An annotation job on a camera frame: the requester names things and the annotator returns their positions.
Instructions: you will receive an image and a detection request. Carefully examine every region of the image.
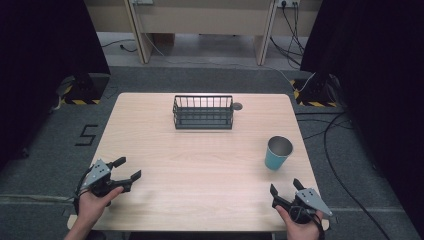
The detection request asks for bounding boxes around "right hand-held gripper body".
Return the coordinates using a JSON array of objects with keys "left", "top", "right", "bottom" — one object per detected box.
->
[{"left": 275, "top": 187, "right": 334, "bottom": 225}]

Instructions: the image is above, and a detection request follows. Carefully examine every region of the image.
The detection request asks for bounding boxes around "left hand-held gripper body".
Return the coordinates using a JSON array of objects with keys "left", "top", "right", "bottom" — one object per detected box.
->
[{"left": 79, "top": 158, "right": 118, "bottom": 198}]

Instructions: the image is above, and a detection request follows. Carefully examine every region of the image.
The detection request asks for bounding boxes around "blue cup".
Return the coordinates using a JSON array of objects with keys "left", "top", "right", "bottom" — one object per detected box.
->
[{"left": 264, "top": 134, "right": 295, "bottom": 172}]

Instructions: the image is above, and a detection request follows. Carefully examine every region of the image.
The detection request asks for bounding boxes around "black wire basket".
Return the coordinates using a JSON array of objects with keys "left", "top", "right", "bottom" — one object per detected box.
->
[{"left": 171, "top": 94, "right": 235, "bottom": 131}]

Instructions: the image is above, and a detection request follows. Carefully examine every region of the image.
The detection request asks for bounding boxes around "person's right hand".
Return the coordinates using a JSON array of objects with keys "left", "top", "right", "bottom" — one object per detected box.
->
[{"left": 275, "top": 204, "right": 326, "bottom": 240}]

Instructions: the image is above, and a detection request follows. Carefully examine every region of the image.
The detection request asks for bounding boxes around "person's left hand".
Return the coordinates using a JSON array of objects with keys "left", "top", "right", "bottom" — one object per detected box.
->
[{"left": 76, "top": 186, "right": 125, "bottom": 230}]

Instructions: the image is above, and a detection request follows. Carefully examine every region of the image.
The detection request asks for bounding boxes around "black stand base striped tape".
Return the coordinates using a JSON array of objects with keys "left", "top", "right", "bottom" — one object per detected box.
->
[
  {"left": 55, "top": 73, "right": 111, "bottom": 106},
  {"left": 289, "top": 73, "right": 340, "bottom": 109}
]

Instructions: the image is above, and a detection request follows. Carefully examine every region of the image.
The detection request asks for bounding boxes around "black curtain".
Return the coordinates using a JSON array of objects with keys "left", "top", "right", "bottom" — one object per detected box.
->
[
  {"left": 0, "top": 0, "right": 112, "bottom": 172},
  {"left": 299, "top": 0, "right": 424, "bottom": 231}
]

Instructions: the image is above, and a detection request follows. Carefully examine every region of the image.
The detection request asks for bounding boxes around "beige wooden desk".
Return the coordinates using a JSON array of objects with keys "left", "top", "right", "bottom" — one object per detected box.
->
[{"left": 83, "top": 0, "right": 324, "bottom": 67}]

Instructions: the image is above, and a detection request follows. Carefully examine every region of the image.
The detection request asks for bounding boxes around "white power strip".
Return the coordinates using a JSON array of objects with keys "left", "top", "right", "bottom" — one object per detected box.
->
[{"left": 276, "top": 0, "right": 301, "bottom": 9}]

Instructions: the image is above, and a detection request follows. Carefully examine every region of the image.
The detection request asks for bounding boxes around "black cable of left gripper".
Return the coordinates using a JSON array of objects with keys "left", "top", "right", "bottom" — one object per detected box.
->
[{"left": 73, "top": 168, "right": 93, "bottom": 214}]

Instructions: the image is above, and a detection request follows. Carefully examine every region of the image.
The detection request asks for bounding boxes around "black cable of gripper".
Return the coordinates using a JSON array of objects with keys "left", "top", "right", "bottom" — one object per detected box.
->
[
  {"left": 311, "top": 212, "right": 326, "bottom": 240},
  {"left": 73, "top": 168, "right": 93, "bottom": 214}
]

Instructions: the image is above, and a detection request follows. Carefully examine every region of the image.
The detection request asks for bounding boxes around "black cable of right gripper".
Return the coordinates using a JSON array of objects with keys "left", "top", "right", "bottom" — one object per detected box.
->
[{"left": 311, "top": 212, "right": 326, "bottom": 240}]

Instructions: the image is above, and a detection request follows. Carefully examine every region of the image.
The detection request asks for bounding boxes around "long black floor cable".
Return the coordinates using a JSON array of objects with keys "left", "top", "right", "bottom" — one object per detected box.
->
[{"left": 294, "top": 111, "right": 392, "bottom": 240}]

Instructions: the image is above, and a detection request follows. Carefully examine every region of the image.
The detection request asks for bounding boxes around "short black floor cable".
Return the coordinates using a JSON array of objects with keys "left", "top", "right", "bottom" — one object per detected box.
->
[{"left": 101, "top": 38, "right": 139, "bottom": 54}]

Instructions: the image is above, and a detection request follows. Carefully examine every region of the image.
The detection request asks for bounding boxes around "bundle of black cables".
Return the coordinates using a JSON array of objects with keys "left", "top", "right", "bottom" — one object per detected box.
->
[{"left": 269, "top": 3, "right": 306, "bottom": 70}]

